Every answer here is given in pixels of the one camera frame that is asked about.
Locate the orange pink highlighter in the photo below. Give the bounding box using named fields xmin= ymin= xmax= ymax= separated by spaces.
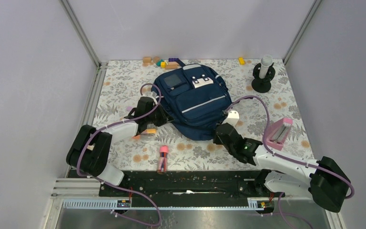
xmin=144 ymin=128 xmax=157 ymax=135

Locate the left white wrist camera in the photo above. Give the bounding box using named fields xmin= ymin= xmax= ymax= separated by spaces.
xmin=151 ymin=96 xmax=160 ymax=105

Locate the navy blue student backpack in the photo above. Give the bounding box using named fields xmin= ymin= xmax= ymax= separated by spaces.
xmin=152 ymin=63 xmax=232 ymax=141

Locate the pink pencil case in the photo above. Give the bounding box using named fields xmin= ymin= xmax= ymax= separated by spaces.
xmin=263 ymin=117 xmax=293 ymax=151

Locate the long wooden block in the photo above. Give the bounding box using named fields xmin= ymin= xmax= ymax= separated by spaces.
xmin=164 ymin=62 xmax=180 ymax=70

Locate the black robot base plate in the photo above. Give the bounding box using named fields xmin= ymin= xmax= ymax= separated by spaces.
xmin=68 ymin=169 xmax=286 ymax=208

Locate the wooden cube block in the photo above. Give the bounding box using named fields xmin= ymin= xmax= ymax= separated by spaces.
xmin=142 ymin=56 xmax=152 ymax=63

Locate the purple cable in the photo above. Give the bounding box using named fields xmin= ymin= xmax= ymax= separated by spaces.
xmin=223 ymin=95 xmax=356 ymax=229
xmin=76 ymin=83 xmax=163 ymax=227

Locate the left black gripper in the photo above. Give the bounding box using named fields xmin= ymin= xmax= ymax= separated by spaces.
xmin=145 ymin=102 xmax=173 ymax=126

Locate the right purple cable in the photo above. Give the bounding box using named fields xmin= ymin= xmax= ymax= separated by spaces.
xmin=223 ymin=95 xmax=356 ymax=229

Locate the pink topped pen tube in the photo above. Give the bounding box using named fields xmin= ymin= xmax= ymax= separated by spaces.
xmin=157 ymin=145 xmax=169 ymax=174

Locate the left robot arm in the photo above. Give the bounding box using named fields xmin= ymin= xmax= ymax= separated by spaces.
xmin=66 ymin=96 xmax=173 ymax=196

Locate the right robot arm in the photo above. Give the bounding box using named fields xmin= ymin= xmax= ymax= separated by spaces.
xmin=213 ymin=123 xmax=354 ymax=213

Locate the yellow block at back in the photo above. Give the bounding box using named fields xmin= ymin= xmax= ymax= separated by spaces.
xmin=238 ymin=57 xmax=246 ymax=65

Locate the purple toy block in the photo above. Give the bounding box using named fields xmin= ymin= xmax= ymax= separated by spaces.
xmin=168 ymin=58 xmax=180 ymax=62

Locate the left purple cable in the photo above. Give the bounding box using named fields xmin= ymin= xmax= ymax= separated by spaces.
xmin=76 ymin=83 xmax=163 ymax=227

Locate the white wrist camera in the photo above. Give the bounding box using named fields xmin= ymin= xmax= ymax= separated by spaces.
xmin=151 ymin=96 xmax=160 ymax=105
xmin=222 ymin=110 xmax=240 ymax=127

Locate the teal toy block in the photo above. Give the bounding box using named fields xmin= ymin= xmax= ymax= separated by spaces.
xmin=156 ymin=59 xmax=164 ymax=67

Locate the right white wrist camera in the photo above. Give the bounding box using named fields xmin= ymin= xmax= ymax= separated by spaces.
xmin=222 ymin=110 xmax=240 ymax=127

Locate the black microphone stand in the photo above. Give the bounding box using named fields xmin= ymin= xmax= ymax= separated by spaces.
xmin=251 ymin=62 xmax=275 ymax=93

